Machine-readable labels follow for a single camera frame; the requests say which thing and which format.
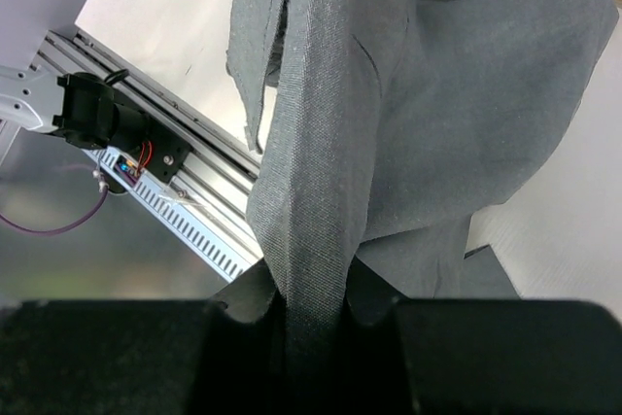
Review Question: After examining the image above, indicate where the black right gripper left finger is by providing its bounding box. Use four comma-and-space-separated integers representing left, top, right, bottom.
1, 263, 283, 414

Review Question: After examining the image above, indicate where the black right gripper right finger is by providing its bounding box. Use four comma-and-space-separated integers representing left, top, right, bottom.
341, 261, 621, 414

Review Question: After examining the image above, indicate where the grey shirt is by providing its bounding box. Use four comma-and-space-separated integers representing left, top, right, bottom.
225, 0, 620, 348

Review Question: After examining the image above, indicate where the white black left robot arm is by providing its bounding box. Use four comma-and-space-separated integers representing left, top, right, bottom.
1, 66, 190, 184

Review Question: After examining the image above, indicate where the white slotted cable duct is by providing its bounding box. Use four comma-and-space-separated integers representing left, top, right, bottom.
85, 148, 257, 283

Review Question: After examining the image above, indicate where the aluminium rail frame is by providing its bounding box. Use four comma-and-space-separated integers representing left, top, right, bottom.
33, 30, 262, 263

